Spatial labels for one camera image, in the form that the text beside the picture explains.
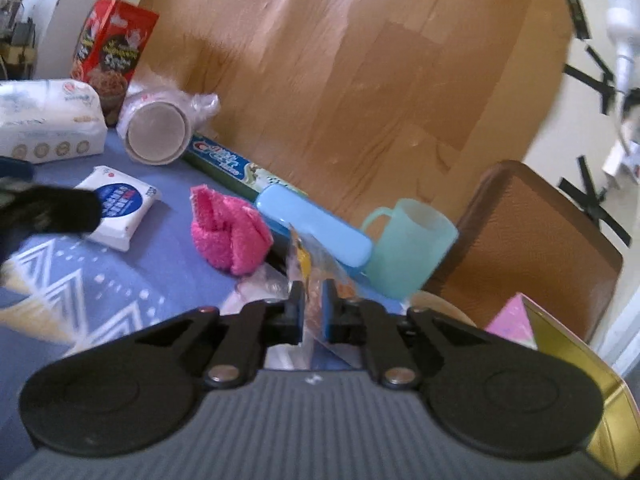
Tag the wooden chair back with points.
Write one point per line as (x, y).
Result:
(525, 240)

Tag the red cereal box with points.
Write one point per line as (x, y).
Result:
(115, 45)

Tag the paper cups in plastic bag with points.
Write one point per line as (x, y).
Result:
(155, 130)

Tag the light blue plastic case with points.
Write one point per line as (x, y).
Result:
(310, 225)

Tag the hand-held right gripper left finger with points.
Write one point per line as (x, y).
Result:
(297, 312)

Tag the small white wet wipes pack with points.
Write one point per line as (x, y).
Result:
(127, 200)

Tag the black tape strip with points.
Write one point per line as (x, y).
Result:
(576, 10)

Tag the clear plastic snack bag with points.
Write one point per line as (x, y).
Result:
(312, 267)

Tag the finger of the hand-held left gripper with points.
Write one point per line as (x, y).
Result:
(47, 210)
(14, 167)

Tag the white plastic device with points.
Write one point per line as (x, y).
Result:
(622, 30)

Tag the black tape cross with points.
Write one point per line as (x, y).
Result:
(592, 197)
(602, 82)

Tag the pink box with gold inside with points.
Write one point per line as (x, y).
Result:
(617, 410)

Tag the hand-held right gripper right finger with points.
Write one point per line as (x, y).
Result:
(330, 312)

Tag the white charger plug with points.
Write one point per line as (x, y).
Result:
(625, 160)

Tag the teal plastic cup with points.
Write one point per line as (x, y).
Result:
(412, 247)

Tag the large white tissue pack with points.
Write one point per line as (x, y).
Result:
(45, 120)

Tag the wooden board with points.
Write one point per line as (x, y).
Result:
(350, 60)

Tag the pink fluffy towel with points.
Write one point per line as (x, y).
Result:
(230, 232)

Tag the green blue toothpaste box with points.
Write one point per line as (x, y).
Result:
(225, 160)

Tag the round tin can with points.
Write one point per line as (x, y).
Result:
(435, 302)

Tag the blue printed tablecloth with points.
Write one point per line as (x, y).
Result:
(165, 280)

